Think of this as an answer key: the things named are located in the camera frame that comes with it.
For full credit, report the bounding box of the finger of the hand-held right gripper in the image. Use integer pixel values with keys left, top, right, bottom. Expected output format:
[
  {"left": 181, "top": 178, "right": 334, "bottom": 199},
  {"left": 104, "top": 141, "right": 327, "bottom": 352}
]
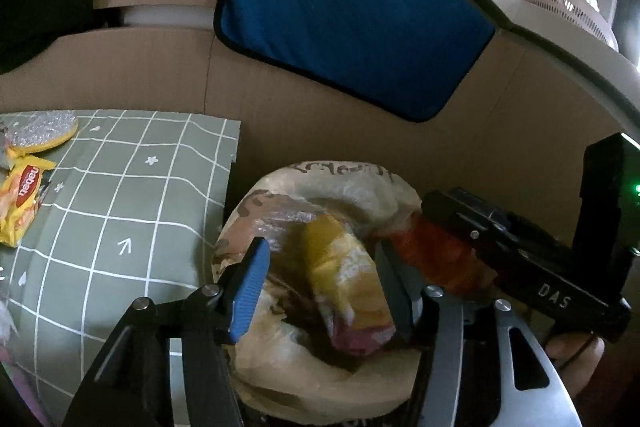
[
  {"left": 449, "top": 187, "right": 568, "bottom": 253},
  {"left": 421, "top": 190, "right": 503, "bottom": 260}
]

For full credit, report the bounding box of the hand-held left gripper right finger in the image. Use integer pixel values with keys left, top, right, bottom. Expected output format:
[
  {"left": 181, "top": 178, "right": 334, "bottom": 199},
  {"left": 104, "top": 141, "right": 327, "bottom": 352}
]
[{"left": 375, "top": 239, "right": 586, "bottom": 427}]

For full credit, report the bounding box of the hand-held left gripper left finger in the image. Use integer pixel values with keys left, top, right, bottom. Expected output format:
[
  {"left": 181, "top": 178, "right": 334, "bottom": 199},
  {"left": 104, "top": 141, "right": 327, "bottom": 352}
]
[{"left": 62, "top": 237, "right": 271, "bottom": 427}]

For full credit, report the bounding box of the orange snack wrapper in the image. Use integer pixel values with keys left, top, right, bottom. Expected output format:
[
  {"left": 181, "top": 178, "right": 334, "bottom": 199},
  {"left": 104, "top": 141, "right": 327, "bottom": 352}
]
[{"left": 387, "top": 214, "right": 497, "bottom": 299}]

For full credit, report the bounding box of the yellow and pink snack wrapper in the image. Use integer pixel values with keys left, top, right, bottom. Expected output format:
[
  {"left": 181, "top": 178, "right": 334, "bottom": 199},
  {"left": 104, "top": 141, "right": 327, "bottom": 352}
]
[{"left": 300, "top": 212, "right": 401, "bottom": 358}]

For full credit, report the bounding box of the beige plastic bag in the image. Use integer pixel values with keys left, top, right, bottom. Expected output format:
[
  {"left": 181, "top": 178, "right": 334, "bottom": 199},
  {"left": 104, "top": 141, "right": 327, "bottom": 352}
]
[{"left": 210, "top": 161, "right": 501, "bottom": 427}]

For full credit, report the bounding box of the person's right hand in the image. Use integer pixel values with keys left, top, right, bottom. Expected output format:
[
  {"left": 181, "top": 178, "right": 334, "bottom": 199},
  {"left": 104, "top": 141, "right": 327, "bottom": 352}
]
[{"left": 545, "top": 332, "right": 607, "bottom": 399}]

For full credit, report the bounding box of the green grid tablecloth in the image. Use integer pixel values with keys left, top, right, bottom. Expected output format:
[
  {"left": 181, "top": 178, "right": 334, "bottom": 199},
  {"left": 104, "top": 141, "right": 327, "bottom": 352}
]
[{"left": 0, "top": 108, "right": 242, "bottom": 427}]

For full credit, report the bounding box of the large cardboard panel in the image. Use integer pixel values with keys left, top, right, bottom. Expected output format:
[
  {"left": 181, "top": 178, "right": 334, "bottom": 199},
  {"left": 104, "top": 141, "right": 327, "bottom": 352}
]
[{"left": 0, "top": 24, "right": 640, "bottom": 258}]

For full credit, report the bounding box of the blue cloth with black trim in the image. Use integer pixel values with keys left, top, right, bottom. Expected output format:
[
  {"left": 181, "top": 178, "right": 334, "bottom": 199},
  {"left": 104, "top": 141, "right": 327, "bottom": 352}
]
[{"left": 213, "top": 0, "right": 497, "bottom": 124}]

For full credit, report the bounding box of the yellow snack packet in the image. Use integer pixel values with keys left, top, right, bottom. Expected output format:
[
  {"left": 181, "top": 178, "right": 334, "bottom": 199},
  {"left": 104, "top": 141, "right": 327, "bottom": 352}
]
[{"left": 0, "top": 155, "right": 57, "bottom": 249}]

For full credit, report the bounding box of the crumpled clear plastic wrapper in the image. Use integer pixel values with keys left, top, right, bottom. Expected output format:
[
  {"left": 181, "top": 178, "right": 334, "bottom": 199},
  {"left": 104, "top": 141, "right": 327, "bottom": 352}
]
[{"left": 0, "top": 121, "right": 23, "bottom": 170}]

